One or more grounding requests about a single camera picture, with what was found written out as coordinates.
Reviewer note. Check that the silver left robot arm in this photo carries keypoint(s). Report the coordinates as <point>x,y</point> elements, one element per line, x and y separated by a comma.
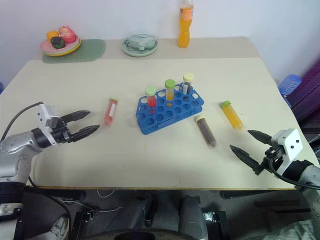
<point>15,143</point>

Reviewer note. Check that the orange tube green cap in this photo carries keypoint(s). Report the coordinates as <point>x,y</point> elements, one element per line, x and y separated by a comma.
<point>232,116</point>
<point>170,92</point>

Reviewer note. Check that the green placemat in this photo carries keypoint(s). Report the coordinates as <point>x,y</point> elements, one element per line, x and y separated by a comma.
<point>92,50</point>

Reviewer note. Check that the clear tube yellow cap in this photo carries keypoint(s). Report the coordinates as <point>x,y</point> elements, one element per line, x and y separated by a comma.
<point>186,87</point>

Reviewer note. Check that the pink red toy food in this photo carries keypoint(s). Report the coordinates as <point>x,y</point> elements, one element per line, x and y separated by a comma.
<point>67,33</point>

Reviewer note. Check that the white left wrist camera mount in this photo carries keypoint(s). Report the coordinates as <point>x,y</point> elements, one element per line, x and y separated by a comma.
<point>43,117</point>

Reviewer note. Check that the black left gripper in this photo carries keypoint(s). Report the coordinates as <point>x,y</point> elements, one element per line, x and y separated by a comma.
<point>60,135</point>

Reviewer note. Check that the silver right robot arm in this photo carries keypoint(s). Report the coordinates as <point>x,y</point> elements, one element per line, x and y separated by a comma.
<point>311,176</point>

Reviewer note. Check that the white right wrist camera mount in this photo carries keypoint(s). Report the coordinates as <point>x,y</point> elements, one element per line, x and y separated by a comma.
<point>290,142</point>

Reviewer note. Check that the black green toy food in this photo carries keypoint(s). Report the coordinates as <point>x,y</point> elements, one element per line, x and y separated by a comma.
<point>58,42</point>

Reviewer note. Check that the orange soda bottle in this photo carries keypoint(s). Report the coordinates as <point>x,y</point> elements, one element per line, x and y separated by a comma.
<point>185,33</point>

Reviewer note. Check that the brown tube cream cap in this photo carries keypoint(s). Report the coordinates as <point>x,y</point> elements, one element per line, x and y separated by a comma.
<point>206,132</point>

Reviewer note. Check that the blue test tube rack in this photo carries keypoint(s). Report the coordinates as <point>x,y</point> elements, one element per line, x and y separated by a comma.
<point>172,113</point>

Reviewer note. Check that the pale green fabric pouch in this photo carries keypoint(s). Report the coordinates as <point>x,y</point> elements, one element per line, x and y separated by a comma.
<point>140,41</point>

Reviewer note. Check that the grey rounded robot leg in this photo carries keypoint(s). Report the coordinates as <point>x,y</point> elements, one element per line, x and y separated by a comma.
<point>191,215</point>

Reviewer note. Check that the blue ribbed water jug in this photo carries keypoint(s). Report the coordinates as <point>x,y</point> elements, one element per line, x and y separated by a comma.
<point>290,83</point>

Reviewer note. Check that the pink plate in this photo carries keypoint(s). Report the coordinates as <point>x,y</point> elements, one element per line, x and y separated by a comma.
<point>47,47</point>

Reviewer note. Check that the dark rounded robot leg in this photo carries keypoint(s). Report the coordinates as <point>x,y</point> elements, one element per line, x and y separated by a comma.
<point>140,212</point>

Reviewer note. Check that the red tube green cap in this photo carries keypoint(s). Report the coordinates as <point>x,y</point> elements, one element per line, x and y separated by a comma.
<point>151,100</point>

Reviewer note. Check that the orange toy food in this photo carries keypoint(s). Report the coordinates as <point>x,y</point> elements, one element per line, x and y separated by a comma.
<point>52,34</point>

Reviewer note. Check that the pale green stacked plate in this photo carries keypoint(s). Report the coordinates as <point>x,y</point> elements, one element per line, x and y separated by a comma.
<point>62,53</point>

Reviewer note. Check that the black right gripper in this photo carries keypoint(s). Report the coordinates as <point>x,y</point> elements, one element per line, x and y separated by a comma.
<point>273,155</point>

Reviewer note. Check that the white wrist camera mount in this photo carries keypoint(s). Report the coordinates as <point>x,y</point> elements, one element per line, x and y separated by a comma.
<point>43,117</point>
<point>290,142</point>

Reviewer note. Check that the yellow plate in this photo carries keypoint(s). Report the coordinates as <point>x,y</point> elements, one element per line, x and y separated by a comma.
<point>78,46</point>

